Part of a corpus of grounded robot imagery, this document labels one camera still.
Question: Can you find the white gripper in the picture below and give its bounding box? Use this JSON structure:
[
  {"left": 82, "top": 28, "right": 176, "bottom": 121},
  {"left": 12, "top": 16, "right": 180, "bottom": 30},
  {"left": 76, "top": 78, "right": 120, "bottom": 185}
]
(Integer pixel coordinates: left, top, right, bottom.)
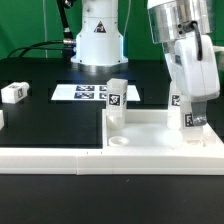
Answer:
[{"left": 165, "top": 35, "right": 220, "bottom": 126}]

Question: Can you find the white square table top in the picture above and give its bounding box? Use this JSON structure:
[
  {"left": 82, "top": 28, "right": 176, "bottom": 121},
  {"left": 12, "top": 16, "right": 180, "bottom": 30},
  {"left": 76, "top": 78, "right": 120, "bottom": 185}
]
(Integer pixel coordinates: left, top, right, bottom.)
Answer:
[{"left": 102, "top": 109, "right": 223, "bottom": 148}]

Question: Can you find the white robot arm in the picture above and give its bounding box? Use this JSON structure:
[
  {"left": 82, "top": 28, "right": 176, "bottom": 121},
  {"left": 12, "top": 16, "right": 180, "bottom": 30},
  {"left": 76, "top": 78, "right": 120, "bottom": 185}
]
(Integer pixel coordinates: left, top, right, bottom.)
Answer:
[{"left": 72, "top": 0, "right": 220, "bottom": 126}]

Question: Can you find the white sheet with fiducial tags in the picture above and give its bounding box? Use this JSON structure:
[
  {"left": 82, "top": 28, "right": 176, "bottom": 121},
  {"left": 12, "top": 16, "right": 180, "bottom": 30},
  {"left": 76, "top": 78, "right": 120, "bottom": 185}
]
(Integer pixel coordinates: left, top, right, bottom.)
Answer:
[{"left": 50, "top": 83, "right": 141, "bottom": 102}]

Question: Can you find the white U-shaped obstacle fence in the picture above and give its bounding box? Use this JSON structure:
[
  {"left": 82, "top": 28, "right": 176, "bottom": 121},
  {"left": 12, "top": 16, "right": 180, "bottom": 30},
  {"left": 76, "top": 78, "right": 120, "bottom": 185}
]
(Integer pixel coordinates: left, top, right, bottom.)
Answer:
[{"left": 0, "top": 109, "right": 224, "bottom": 176}]

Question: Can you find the black cable on table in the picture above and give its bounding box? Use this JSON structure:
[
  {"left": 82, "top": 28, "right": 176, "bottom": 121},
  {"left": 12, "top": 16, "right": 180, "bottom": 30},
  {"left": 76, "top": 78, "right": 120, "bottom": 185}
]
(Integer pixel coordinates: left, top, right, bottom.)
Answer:
[{"left": 7, "top": 39, "right": 78, "bottom": 60}]

